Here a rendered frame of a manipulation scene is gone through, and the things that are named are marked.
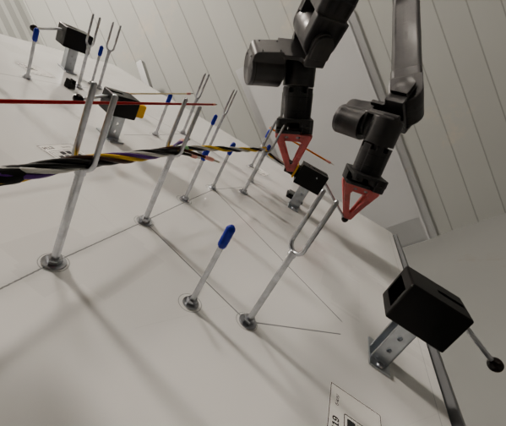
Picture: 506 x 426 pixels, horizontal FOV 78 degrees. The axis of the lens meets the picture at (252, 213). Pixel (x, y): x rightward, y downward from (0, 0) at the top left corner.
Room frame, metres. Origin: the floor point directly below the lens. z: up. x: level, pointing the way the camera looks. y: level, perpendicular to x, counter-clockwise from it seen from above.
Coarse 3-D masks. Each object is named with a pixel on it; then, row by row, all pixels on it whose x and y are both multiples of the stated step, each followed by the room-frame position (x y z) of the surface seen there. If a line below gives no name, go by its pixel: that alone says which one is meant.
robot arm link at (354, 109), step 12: (396, 84) 0.57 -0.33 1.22; (408, 84) 0.56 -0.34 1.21; (396, 96) 0.56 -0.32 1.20; (408, 96) 0.55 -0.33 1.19; (348, 108) 0.62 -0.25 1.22; (360, 108) 0.61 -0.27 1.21; (384, 108) 0.59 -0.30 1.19; (396, 108) 0.57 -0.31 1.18; (336, 120) 0.63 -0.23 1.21; (348, 120) 0.61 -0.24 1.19; (360, 120) 0.60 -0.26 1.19; (348, 132) 0.62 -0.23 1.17
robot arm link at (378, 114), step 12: (372, 108) 0.60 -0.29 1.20; (372, 120) 0.58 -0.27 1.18; (384, 120) 0.56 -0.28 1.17; (396, 120) 0.56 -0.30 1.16; (360, 132) 0.61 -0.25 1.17; (372, 132) 0.57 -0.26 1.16; (384, 132) 0.56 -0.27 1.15; (396, 132) 0.56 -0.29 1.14; (372, 144) 0.58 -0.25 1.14; (384, 144) 0.56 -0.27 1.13
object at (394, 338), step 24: (408, 288) 0.28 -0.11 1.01; (432, 288) 0.29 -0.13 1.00; (408, 312) 0.28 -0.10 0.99; (432, 312) 0.28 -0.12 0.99; (456, 312) 0.27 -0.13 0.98; (384, 336) 0.32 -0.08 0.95; (408, 336) 0.30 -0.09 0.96; (432, 336) 0.28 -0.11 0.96; (456, 336) 0.27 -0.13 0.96; (384, 360) 0.31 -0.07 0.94
